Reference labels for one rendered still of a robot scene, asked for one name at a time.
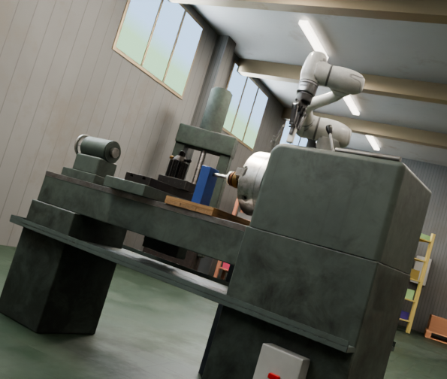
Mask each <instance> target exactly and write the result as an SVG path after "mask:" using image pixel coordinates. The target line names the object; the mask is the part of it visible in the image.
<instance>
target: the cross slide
mask: <svg viewBox="0 0 447 379"><path fill-rule="evenodd" d="M124 180H130V181H132V182H135V183H141V184H144V185H147V186H151V187H153V188H155V189H158V190H161V191H163V192H166V193H169V194H171V195H174V196H177V197H180V198H182V199H185V200H188V201H190V202H191V201H192V197H193V194H192V193H189V192H186V191H185V190H182V189H179V188H176V187H175V186H171V185H169V184H166V183H163V182H161V181H159V180H156V179H154V178H151V177H145V176H143V175H139V174H134V173H131V172H126V174H125V179H124Z"/></svg>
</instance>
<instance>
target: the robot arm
mask: <svg viewBox="0 0 447 379"><path fill-rule="evenodd" d="M364 83H365V79H364V77H363V76H362V75H361V74H359V73H358V72H356V71H353V70H351V69H348V68H344V67H340V66H334V65H330V64H328V60H327V57H326V55H325V54H324V53H323V52H319V51H313V52H311V53H310V54H309V56H308V57H307V59H306V61H305V63H304V65H303V68H302V70H301V78H300V81H299V84H298V86H297V91H296V92H297V95H296V98H295V101H296V103H292V110H291V116H290V120H289V125H290V126H288V127H291V128H290V130H289V133H288V137H287V139H286V142H287V143H291V144H293V141H294V137H295V135H296V134H297V135H298V136H299V137H301V138H308V139H312V140H315V141H316V148H317V149H322V150H331V143H330V138H329V134H328V133H327V131H326V128H325V127H326V125H332V126H333V132H332V140H333V145H334V149H335V148H336V147H337V148H344V147H347V146H348V145H349V143H350V139H351V135H352V130H351V129H350V128H349V127H348V126H346V125H345V124H343V123H341V122H338V121H336V120H331V119H328V118H322V117H321V118H320V117H317V116H314V115H313V110H315V109H317V108H320V107H323V106H325V105H329V104H332V103H334V102H338V101H339V100H340V99H342V98H343V97H346V96H349V95H356V94H359V93H360V92H362V91H363V88H364ZM318 86H326V87H328V88H330V90H331V92H329V93H326V94H324V95H320V96H316V97H315V95H316V91H317V89H318ZM313 97H314V98H313Z"/></svg>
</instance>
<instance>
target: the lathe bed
mask: <svg viewBox="0 0 447 379"><path fill-rule="evenodd" d="M38 201H41V202H45V203H47V204H50V205H54V206H56V207H59V208H63V209H65V210H68V211H72V212H74V213H77V214H81V215H83V216H86V217H90V218H92V219H95V220H99V221H101V222H104V223H108V224H110V225H113V226H117V227H119V228H122V229H126V230H128V231H131V232H135V233H137V234H140V235H144V236H146V237H149V238H153V239H156V240H158V241H162V242H165V243H167V244H172V245H174V246H177V247H181V248H183V249H186V250H190V251H192V252H195V253H199V254H201V255H204V256H208V257H210V258H213V259H217V260H219V261H222V262H226V263H228V264H231V265H235V263H236V260H237V256H238V253H239V250H240V245H241V243H242V240H243V235H244V232H245V230H246V227H247V226H245V225H242V224H239V223H235V222H231V221H228V220H223V219H220V218H218V217H212V216H210V215H206V214H202V213H198V212H196V211H190V210H188V209H185V208H180V207H177V206H174V205H169V204H166V203H163V202H158V201H155V200H152V199H147V198H144V197H141V196H136V195H133V194H131V193H125V192H123V191H119V190H116V189H111V188H108V187H105V186H101V185H98V184H94V183H90V182H86V181H84V180H79V179H76V178H72V177H68V176H64V175H62V174H57V173H54V172H51V171H46V174H45V178H44V182H43V184H42V187H41V191H40V193H39V196H38Z"/></svg>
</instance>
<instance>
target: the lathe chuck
mask: <svg viewBox="0 0 447 379"><path fill-rule="evenodd" d="M268 157H270V153H265V152H257V153H254V154H253V155H251V156H250V157H249V158H248V160H247V161H246V163H245V164H244V166H243V167H244V168H245V167H247V168H248V170H247V172H246V176H245V175H244V177H242V175H241V174H240V176H239V181H238V185H237V199H238V203H239V206H240V208H241V210H242V212H243V213H245V214H246V215H249V216H252V214H253V211H254V204H253V189H254V184H255V179H256V176H257V174H258V171H259V169H260V167H261V166H262V164H263V163H264V161H265V160H266V159H267V158H268ZM243 195H247V197H248V201H244V200H243V197H242V196H243Z"/></svg>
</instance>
